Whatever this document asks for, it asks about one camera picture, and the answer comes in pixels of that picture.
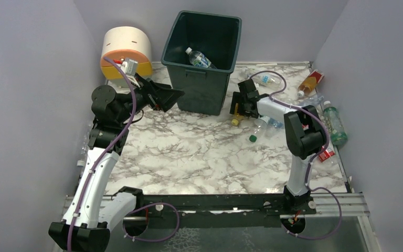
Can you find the clear bottle light blue label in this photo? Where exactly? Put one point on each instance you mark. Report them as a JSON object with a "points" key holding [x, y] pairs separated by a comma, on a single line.
{"points": [[266, 79]]}

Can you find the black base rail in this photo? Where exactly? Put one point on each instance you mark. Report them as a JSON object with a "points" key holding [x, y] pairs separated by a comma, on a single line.
{"points": [[207, 211]]}

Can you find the crumpled clear bottle white cap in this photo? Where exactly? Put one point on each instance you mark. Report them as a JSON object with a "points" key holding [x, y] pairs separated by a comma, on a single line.
{"points": [[314, 100]]}

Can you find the clear bottle green white label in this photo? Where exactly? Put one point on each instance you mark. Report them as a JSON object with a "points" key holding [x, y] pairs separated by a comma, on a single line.
{"points": [[260, 126]]}

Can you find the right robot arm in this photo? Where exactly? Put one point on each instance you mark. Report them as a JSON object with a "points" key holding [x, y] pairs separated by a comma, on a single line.
{"points": [[304, 132]]}

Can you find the dark green plastic bin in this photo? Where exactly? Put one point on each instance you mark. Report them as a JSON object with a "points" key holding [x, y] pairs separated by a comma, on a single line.
{"points": [[218, 38]]}

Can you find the clear bottle dark green label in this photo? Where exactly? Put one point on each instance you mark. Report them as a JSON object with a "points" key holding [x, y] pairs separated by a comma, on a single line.
{"points": [[198, 59]]}

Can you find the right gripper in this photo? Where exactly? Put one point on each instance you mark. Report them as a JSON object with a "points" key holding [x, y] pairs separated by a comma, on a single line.
{"points": [[241, 105]]}

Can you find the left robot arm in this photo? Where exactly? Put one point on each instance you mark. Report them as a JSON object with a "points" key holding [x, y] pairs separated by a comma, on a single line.
{"points": [[87, 225]]}

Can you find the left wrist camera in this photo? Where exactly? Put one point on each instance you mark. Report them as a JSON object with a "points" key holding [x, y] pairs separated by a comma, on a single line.
{"points": [[128, 66]]}

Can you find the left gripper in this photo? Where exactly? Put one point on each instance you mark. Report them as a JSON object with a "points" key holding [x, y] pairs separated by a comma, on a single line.
{"points": [[149, 96]]}

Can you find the cream orange drawer box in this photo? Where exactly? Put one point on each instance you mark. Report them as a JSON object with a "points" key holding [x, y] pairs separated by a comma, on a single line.
{"points": [[124, 43]]}

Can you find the aluminium frame rail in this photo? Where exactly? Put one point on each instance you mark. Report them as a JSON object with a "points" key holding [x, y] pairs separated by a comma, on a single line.
{"points": [[352, 205]]}

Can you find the amber tea bottle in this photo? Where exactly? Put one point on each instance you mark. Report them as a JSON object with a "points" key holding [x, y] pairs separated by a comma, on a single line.
{"points": [[309, 84]]}

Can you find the yellow juice bottle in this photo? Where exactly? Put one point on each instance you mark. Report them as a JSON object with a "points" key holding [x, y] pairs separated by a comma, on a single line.
{"points": [[237, 118]]}

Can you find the red cap bottle right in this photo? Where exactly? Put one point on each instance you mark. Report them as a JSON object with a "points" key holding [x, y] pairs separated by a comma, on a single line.
{"points": [[328, 156]]}

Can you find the green tea bottle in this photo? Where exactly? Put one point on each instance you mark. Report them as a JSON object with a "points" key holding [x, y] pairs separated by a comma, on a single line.
{"points": [[334, 125]]}

